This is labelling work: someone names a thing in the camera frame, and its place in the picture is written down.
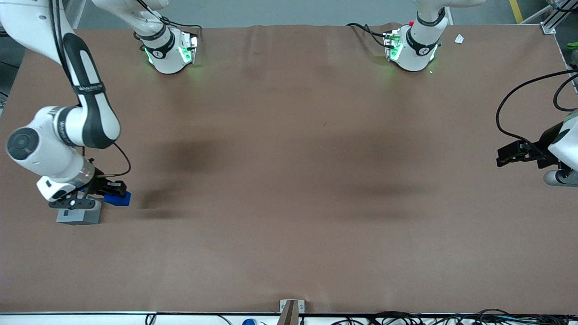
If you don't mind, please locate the long black looped cable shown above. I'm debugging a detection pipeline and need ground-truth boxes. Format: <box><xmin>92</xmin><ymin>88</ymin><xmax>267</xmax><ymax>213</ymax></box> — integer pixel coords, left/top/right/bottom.
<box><xmin>495</xmin><ymin>69</ymin><xmax>578</xmax><ymax>149</ymax></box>

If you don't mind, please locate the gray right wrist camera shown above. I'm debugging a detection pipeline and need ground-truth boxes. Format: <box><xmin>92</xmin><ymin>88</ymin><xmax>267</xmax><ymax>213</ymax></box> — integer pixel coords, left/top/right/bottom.
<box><xmin>48</xmin><ymin>195</ymin><xmax>103</xmax><ymax>212</ymax></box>

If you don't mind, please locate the aluminium frame profile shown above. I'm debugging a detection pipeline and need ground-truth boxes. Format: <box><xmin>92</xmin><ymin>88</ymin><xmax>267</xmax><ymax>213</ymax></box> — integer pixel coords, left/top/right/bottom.
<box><xmin>539</xmin><ymin>0</ymin><xmax>578</xmax><ymax>35</ymax></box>
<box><xmin>63</xmin><ymin>0</ymin><xmax>87</xmax><ymax>30</ymax></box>

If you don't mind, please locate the short black curved cable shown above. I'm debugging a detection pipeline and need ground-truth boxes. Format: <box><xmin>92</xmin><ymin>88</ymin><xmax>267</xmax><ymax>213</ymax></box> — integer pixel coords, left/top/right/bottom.
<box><xmin>553</xmin><ymin>73</ymin><xmax>578</xmax><ymax>112</ymax></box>

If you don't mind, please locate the metal base connector bracket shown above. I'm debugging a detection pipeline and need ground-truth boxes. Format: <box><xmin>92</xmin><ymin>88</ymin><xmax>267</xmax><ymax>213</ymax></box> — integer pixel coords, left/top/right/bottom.
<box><xmin>179</xmin><ymin>32</ymin><xmax>200</xmax><ymax>65</ymax></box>
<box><xmin>383</xmin><ymin>30</ymin><xmax>403</xmax><ymax>62</ymax></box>

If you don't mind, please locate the brown paper table cover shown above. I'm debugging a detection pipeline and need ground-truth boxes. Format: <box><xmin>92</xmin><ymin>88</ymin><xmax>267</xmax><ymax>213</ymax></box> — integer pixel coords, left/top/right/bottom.
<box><xmin>0</xmin><ymin>23</ymin><xmax>578</xmax><ymax>315</ymax></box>

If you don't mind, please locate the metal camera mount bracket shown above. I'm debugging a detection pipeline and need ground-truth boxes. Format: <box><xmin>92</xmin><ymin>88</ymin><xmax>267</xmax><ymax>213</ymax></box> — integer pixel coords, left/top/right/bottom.
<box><xmin>277</xmin><ymin>299</ymin><xmax>306</xmax><ymax>325</ymax></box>

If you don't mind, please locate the gray square base block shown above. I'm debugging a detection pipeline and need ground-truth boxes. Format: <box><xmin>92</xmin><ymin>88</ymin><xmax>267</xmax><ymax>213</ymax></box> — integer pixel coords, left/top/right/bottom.
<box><xmin>56</xmin><ymin>200</ymin><xmax>103</xmax><ymax>225</ymax></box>

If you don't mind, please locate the black cable bundle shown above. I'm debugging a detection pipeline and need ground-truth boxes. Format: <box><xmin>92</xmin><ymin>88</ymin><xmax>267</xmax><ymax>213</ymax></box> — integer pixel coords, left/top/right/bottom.
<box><xmin>331</xmin><ymin>309</ymin><xmax>578</xmax><ymax>325</ymax></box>

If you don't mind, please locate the blue plastic part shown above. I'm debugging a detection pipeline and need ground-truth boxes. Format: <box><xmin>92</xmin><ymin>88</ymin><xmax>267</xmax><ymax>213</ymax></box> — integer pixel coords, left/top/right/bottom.
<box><xmin>103</xmin><ymin>191</ymin><xmax>132</xmax><ymax>207</ymax></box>

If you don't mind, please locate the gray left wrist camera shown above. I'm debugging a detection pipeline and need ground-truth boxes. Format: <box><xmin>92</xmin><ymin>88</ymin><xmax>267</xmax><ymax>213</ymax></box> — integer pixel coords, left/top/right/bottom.
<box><xmin>543</xmin><ymin>169</ymin><xmax>578</xmax><ymax>187</ymax></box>

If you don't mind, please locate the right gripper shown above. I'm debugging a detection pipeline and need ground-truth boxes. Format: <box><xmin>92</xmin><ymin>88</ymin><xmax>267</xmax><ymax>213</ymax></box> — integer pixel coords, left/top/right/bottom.
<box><xmin>36</xmin><ymin>173</ymin><xmax>127</xmax><ymax>202</ymax></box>

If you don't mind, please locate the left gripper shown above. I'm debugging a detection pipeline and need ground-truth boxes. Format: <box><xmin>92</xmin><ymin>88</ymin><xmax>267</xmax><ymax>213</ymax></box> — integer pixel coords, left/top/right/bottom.
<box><xmin>496</xmin><ymin>121</ymin><xmax>578</xmax><ymax>172</ymax></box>

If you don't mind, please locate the black arm base cable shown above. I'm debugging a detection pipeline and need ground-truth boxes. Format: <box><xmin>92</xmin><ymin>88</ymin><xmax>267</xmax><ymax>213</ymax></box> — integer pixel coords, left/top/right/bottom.
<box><xmin>346</xmin><ymin>22</ymin><xmax>393</xmax><ymax>48</ymax></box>
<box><xmin>135</xmin><ymin>0</ymin><xmax>203</xmax><ymax>46</ymax></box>

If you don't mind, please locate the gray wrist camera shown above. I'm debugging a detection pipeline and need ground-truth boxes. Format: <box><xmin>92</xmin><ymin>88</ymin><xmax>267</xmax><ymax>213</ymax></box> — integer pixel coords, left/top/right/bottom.
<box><xmin>543</xmin><ymin>169</ymin><xmax>578</xmax><ymax>187</ymax></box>
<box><xmin>48</xmin><ymin>195</ymin><xmax>103</xmax><ymax>212</ymax></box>

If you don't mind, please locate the white table edge rail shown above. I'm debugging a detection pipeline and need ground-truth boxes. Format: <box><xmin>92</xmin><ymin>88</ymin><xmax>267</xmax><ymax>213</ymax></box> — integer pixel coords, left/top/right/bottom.
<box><xmin>0</xmin><ymin>311</ymin><xmax>578</xmax><ymax>325</ymax></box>

